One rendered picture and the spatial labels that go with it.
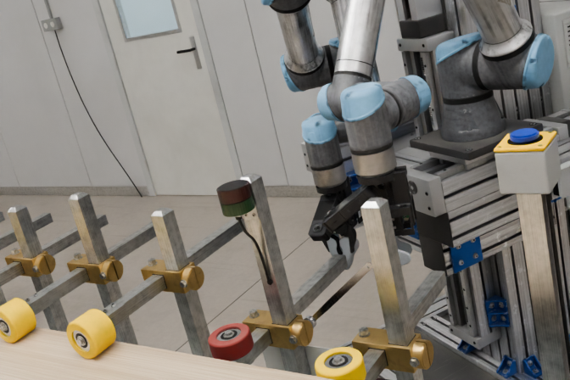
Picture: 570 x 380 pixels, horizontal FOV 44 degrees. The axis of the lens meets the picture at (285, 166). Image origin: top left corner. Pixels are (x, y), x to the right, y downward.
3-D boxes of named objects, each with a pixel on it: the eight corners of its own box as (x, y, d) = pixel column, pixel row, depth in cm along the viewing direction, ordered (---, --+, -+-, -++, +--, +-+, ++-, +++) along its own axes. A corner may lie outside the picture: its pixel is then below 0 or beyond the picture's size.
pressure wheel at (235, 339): (238, 369, 140) (224, 318, 137) (271, 375, 136) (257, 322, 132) (214, 393, 134) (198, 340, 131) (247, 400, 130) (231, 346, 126)
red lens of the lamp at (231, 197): (232, 191, 132) (229, 180, 131) (258, 190, 129) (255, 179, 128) (212, 203, 128) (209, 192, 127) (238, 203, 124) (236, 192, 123)
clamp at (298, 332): (261, 330, 148) (255, 308, 147) (315, 338, 140) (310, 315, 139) (245, 344, 144) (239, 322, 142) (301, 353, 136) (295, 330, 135)
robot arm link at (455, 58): (459, 85, 176) (450, 30, 172) (508, 83, 166) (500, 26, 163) (431, 99, 169) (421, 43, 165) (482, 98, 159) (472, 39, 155)
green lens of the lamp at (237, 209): (236, 203, 133) (232, 192, 132) (261, 203, 129) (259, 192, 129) (216, 216, 128) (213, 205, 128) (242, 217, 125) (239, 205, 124)
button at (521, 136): (515, 139, 103) (513, 128, 103) (544, 138, 101) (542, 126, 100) (507, 148, 100) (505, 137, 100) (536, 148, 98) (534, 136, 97)
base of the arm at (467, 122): (477, 119, 180) (471, 81, 177) (520, 125, 167) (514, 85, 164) (428, 136, 175) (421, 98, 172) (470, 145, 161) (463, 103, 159)
